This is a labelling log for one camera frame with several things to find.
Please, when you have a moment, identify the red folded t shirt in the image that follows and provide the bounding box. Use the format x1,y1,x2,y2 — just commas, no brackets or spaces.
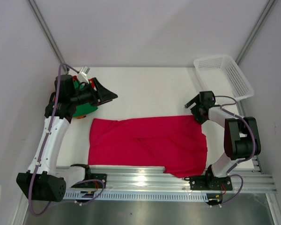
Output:
89,79,95,89

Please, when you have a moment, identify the crimson t shirt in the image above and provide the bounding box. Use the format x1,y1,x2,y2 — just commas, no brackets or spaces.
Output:
88,115,207,178

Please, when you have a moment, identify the white plastic basket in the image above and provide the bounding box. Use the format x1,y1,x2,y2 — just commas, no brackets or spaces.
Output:
193,55,254,101

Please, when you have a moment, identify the aluminium front rail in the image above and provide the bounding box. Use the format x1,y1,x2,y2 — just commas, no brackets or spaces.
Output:
22,166,277,193

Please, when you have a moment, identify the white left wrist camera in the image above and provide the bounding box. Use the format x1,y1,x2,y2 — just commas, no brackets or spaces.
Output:
77,66,90,83

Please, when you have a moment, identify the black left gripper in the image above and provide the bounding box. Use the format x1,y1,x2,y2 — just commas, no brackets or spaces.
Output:
70,77,118,107

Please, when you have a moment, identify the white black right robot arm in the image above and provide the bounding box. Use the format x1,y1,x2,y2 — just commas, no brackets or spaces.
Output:
184,91,261,190

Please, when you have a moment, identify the green folded t shirt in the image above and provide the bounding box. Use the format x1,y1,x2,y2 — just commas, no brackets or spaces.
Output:
73,103,98,118

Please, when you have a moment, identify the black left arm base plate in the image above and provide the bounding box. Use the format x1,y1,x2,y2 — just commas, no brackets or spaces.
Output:
72,173,107,189

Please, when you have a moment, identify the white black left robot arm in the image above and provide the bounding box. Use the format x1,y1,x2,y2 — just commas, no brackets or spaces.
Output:
16,75,118,202

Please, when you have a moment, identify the aluminium corner post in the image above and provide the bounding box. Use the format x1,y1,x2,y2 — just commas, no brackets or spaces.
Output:
26,0,65,64
235,0,278,65

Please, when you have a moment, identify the right aluminium corner post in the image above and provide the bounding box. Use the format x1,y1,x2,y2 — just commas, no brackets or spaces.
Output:
235,0,278,65

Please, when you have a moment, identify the white slotted cable duct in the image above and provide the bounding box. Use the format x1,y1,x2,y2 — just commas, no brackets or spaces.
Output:
63,191,208,203

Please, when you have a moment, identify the left aluminium corner post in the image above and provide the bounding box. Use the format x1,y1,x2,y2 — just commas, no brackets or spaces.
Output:
26,0,65,64

